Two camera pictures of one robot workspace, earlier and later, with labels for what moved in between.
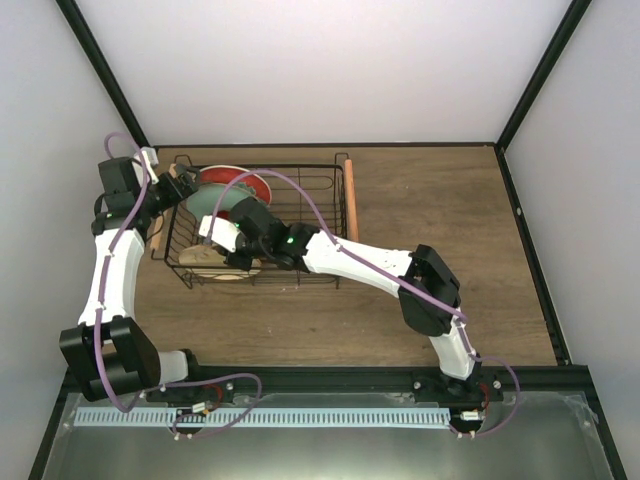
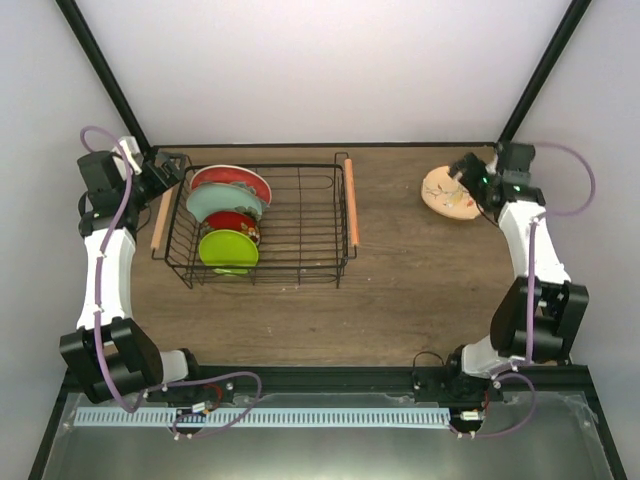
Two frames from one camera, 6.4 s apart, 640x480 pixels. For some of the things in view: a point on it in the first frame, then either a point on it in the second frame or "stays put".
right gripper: (238, 264) to (468, 177)
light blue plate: (205, 200) stays put
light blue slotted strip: (197, 416) stays put
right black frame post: (560, 37) stays put
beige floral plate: (210, 255) to (448, 196)
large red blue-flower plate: (235, 175) stays put
